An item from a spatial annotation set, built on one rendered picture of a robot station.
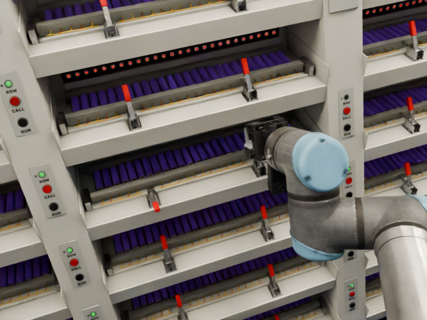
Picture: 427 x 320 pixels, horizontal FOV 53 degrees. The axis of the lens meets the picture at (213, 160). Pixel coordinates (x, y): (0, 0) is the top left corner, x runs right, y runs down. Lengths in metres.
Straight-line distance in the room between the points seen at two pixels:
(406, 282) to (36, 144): 0.70
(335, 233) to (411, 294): 0.18
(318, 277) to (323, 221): 0.58
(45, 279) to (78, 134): 0.39
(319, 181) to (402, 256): 0.16
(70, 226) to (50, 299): 0.23
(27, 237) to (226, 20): 0.63
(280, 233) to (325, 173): 0.47
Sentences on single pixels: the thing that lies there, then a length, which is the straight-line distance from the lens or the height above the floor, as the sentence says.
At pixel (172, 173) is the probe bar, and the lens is 1.02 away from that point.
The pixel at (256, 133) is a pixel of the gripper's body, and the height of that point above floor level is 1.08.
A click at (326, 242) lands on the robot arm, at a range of 0.75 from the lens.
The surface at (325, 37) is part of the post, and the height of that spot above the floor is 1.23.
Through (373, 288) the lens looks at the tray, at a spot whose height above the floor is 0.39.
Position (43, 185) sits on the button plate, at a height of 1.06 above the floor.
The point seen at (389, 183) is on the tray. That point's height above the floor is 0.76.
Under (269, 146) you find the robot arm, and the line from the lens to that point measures 0.80.
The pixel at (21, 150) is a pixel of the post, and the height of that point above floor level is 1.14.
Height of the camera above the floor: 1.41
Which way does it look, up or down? 24 degrees down
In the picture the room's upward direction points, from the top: 10 degrees counter-clockwise
